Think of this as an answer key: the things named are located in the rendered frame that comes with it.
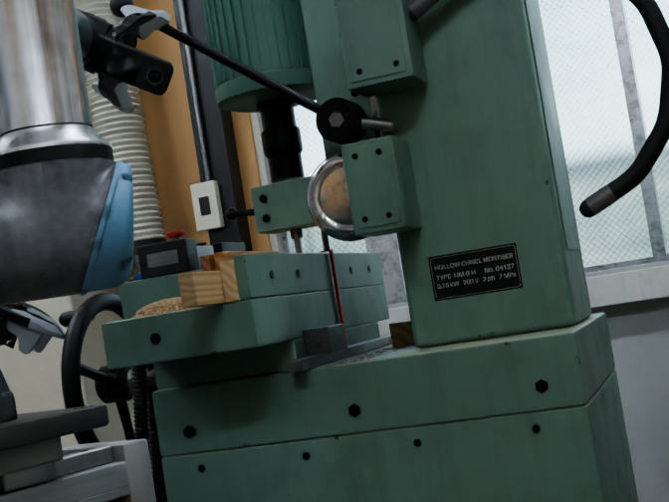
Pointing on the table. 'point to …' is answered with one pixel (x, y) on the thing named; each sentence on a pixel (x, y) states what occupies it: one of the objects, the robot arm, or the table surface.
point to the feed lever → (343, 109)
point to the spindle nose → (281, 138)
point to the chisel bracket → (282, 207)
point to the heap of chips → (160, 307)
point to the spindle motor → (257, 49)
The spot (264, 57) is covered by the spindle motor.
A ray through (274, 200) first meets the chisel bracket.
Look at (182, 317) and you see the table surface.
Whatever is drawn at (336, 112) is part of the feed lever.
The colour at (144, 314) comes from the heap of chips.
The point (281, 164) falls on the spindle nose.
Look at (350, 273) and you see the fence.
